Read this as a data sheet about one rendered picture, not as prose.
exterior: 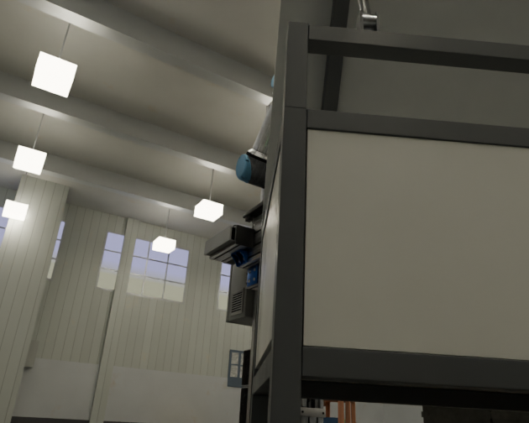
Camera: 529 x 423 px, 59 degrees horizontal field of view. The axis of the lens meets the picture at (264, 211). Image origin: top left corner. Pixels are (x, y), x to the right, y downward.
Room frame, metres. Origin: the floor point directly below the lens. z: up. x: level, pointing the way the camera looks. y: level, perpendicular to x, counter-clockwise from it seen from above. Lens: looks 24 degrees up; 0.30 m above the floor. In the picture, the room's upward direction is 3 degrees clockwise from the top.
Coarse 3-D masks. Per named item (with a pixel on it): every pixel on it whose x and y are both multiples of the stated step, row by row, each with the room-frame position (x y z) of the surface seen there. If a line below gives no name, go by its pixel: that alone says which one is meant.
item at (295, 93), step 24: (288, 24) 0.66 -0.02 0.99; (360, 24) 0.67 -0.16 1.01; (288, 48) 0.66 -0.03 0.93; (312, 48) 0.69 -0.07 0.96; (336, 48) 0.68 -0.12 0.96; (360, 48) 0.68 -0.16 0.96; (384, 48) 0.68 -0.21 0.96; (408, 48) 0.67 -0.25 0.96; (432, 48) 0.68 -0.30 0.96; (456, 48) 0.68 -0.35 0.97; (480, 48) 0.68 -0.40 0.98; (504, 48) 0.68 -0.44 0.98; (528, 48) 0.68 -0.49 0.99; (288, 72) 0.66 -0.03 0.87; (528, 72) 0.72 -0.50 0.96; (288, 96) 0.66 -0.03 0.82
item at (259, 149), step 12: (264, 120) 1.70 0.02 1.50; (264, 132) 1.71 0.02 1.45; (264, 144) 1.74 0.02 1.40; (240, 156) 1.80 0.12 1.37; (252, 156) 1.76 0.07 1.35; (264, 156) 1.77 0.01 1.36; (240, 168) 1.81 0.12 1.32; (252, 168) 1.78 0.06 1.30; (264, 168) 1.80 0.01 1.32; (252, 180) 1.83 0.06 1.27; (264, 180) 1.84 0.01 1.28
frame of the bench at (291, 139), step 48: (288, 144) 0.66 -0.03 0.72; (528, 144) 0.68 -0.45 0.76; (288, 192) 0.66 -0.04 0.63; (288, 240) 0.66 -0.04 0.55; (288, 288) 0.66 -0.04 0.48; (288, 336) 0.66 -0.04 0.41; (288, 384) 0.66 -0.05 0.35; (336, 384) 1.23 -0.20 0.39; (432, 384) 0.67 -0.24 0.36; (480, 384) 0.68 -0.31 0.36; (528, 384) 0.68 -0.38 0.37
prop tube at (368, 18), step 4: (360, 0) 0.70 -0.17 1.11; (364, 0) 0.70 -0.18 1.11; (368, 0) 0.71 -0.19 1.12; (360, 4) 0.70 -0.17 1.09; (364, 4) 0.69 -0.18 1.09; (368, 4) 0.70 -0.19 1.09; (360, 8) 0.70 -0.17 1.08; (364, 8) 0.69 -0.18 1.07; (368, 8) 0.69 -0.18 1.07; (364, 12) 0.69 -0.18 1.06; (368, 12) 0.68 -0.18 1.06; (364, 16) 0.67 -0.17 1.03; (368, 16) 0.67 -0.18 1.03; (372, 16) 0.67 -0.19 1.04; (376, 16) 0.67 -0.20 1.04; (364, 20) 0.68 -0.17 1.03; (368, 20) 0.68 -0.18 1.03; (372, 20) 0.68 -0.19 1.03; (364, 24) 0.68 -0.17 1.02; (368, 24) 0.68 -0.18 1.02; (372, 24) 0.68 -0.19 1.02; (364, 28) 0.69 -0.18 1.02; (368, 28) 0.69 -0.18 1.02; (372, 28) 0.69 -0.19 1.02
